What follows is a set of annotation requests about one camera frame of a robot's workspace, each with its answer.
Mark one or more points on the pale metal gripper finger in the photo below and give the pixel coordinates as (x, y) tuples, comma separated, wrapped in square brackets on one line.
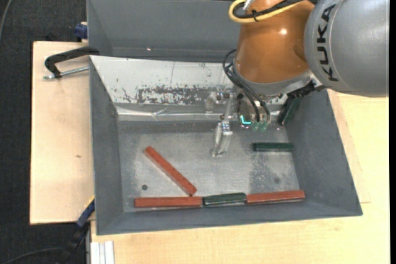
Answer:
[(226, 141), (217, 142)]

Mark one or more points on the grey metal bin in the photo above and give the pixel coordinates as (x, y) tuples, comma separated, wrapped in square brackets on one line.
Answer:
[(198, 164)]

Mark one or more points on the dark green flat block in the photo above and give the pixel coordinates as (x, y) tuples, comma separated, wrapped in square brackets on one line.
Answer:
[(273, 146), (290, 112), (224, 198)]

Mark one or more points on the red-brown flat block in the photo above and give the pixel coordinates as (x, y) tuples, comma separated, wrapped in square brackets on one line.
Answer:
[(167, 202), (275, 196), (170, 170)]

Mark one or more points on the black cylinder on white bracket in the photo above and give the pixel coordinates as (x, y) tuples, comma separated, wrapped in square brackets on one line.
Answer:
[(304, 90)]

